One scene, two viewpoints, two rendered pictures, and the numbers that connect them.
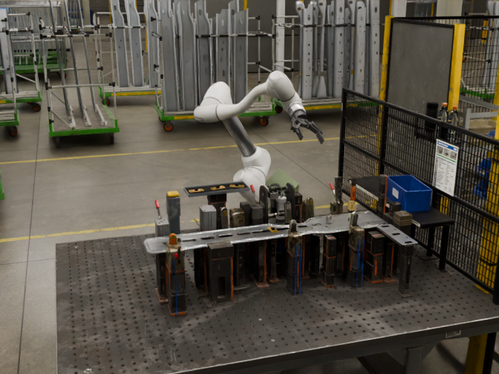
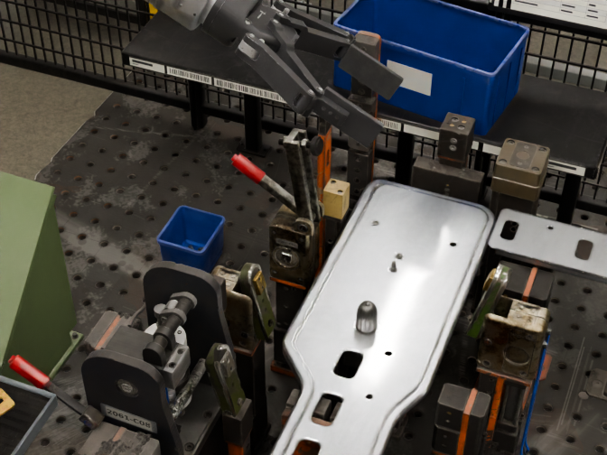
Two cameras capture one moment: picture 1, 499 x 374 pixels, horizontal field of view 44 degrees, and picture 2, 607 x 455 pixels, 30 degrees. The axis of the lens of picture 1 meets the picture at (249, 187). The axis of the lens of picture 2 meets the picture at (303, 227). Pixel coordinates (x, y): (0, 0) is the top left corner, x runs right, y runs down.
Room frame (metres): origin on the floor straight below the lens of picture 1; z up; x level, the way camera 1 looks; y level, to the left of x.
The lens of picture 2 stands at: (2.67, 0.47, 2.25)
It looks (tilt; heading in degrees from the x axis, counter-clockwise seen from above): 43 degrees down; 310
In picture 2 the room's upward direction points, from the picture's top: straight up
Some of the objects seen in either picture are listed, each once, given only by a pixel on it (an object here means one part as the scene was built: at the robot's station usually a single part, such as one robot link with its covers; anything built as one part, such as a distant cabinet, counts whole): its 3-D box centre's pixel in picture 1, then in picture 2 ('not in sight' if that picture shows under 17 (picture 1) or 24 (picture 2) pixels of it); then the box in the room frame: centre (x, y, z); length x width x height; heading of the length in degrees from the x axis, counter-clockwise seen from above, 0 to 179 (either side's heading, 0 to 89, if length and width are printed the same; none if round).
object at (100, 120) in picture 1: (77, 78); not in sight; (9.71, 2.68, 0.88); 1.91 x 1.00 x 1.76; 18
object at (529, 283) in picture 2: (374, 257); (509, 338); (3.20, -0.70, 0.84); 0.11 x 0.10 x 0.28; 18
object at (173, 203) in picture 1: (174, 231); not in sight; (3.37, 0.44, 0.92); 0.08 x 0.08 x 0.44; 18
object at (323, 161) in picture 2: (351, 217); (322, 226); (3.53, -0.62, 0.95); 0.03 x 0.01 x 0.50; 108
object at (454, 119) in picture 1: (453, 123); not in sight; (3.55, -1.19, 1.53); 0.06 x 0.06 x 0.20
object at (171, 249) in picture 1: (176, 278); not in sight; (2.85, 0.37, 0.88); 0.15 x 0.11 x 0.36; 18
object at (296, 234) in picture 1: (294, 262); not in sight; (3.06, -0.24, 0.87); 0.12 x 0.09 x 0.35; 18
